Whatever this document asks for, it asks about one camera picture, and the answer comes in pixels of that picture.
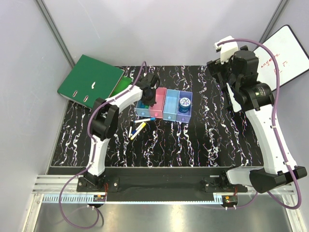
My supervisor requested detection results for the light blue bin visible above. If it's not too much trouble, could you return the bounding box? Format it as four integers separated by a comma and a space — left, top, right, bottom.
163, 89, 180, 121
135, 101, 150, 117

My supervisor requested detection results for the blue cleaning gel jar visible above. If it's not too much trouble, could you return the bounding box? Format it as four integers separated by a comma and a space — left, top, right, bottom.
178, 97, 192, 114

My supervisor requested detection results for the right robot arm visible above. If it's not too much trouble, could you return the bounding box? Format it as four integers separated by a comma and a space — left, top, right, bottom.
207, 42, 307, 193

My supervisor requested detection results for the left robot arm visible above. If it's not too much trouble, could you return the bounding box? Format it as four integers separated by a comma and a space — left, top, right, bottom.
83, 73, 161, 191

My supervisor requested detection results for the pink bin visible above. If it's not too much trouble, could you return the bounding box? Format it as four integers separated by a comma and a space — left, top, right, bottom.
149, 87, 167, 118

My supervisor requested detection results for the white blue-capped marker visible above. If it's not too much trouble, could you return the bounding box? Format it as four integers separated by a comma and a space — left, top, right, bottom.
134, 117, 156, 123

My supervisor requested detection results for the yellow-tipped white marker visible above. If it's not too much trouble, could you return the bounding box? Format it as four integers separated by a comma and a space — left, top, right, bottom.
136, 122, 146, 131

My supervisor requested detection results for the green transparent folder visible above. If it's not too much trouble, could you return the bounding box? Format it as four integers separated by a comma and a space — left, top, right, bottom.
110, 76, 132, 97

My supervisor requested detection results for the thin white pen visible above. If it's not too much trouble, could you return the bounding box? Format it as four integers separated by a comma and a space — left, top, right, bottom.
128, 126, 132, 138

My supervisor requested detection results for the white marker blue tip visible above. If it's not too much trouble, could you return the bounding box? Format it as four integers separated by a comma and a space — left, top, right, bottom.
130, 128, 141, 140

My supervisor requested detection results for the purple bin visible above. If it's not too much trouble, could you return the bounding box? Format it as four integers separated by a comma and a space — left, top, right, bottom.
176, 91, 193, 123

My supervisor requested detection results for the white whiteboard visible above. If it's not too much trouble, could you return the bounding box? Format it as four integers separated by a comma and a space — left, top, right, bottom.
254, 25, 309, 90

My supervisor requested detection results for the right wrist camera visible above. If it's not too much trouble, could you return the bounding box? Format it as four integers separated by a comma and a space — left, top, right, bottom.
214, 36, 239, 64

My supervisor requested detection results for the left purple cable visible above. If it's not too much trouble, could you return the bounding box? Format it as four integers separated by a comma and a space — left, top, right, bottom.
58, 60, 148, 229

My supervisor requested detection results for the purple cable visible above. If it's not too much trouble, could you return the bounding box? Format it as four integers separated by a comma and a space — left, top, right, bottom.
216, 38, 302, 211
58, 60, 148, 229

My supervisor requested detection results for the green ring binder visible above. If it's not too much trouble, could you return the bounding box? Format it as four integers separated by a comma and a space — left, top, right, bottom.
57, 55, 124, 109

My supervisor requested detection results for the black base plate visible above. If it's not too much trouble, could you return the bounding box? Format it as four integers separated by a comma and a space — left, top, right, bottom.
77, 167, 247, 203

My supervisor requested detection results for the aluminium frame rail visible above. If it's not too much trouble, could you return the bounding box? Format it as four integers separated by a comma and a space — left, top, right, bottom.
31, 154, 296, 211

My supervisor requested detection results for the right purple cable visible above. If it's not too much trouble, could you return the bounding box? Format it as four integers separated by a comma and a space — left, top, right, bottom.
216, 38, 302, 211

